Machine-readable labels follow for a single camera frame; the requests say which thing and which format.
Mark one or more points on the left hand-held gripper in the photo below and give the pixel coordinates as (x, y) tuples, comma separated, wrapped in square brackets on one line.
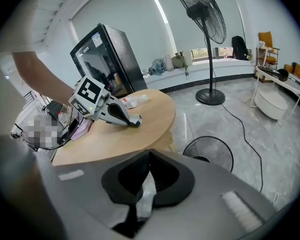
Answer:
[(87, 94)]

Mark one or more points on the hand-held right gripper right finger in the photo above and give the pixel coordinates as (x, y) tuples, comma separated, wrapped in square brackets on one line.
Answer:
[(215, 199)]

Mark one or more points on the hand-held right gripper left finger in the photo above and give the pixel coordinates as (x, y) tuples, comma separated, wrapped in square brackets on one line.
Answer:
[(85, 196)]

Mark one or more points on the clear plastic bottle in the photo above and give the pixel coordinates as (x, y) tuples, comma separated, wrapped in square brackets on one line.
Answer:
[(132, 101)]

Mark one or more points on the black wire waste bin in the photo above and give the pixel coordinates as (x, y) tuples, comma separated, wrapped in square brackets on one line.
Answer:
[(215, 154)]

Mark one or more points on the person's left forearm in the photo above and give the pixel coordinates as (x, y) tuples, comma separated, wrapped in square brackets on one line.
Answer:
[(40, 76)]

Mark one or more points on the wooden coffee table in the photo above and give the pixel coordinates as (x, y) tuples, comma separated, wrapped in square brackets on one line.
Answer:
[(140, 139)]

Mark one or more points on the pink book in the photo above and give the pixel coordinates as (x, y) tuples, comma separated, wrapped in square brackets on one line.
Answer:
[(81, 131)]

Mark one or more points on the black box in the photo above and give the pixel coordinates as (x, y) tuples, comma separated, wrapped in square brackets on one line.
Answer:
[(70, 129)]

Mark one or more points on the black glass-door fridge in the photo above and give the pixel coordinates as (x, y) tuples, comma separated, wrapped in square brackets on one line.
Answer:
[(115, 59)]

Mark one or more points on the blue denim garment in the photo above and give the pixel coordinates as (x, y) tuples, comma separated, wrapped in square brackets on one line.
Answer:
[(157, 67)]

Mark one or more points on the olive green bag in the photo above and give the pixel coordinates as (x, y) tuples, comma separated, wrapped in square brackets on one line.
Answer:
[(178, 61)]

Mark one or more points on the black standing fan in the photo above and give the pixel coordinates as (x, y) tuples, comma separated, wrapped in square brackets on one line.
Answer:
[(210, 96)]

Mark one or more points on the black metal railing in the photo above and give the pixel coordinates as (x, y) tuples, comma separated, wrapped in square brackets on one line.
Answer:
[(29, 96)]

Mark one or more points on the white round side table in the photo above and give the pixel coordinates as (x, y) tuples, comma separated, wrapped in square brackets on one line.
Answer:
[(271, 104)]

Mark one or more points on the black rucksack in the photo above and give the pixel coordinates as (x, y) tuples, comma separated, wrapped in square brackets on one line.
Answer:
[(240, 47)]

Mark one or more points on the black pouch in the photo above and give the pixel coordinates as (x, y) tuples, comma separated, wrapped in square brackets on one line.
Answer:
[(277, 75)]

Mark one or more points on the wooden chair orange cushion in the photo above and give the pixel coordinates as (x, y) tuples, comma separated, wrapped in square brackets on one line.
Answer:
[(265, 37)]

